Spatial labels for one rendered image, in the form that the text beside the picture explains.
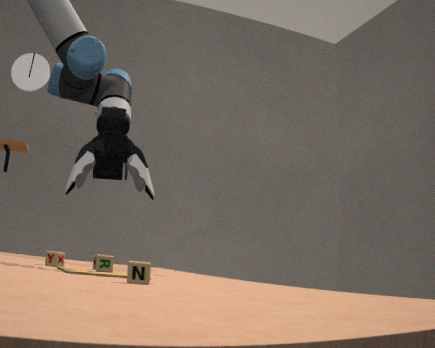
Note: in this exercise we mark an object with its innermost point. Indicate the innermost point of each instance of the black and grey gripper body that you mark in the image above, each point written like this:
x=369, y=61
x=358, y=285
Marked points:
x=112, y=144

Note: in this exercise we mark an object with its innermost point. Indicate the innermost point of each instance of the tan flat mat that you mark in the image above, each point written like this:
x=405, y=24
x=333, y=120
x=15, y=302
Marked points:
x=93, y=272

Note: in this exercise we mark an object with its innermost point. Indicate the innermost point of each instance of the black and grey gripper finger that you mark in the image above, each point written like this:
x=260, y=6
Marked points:
x=139, y=170
x=84, y=163

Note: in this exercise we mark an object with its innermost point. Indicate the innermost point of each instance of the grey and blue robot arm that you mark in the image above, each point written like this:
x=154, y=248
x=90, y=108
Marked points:
x=83, y=59

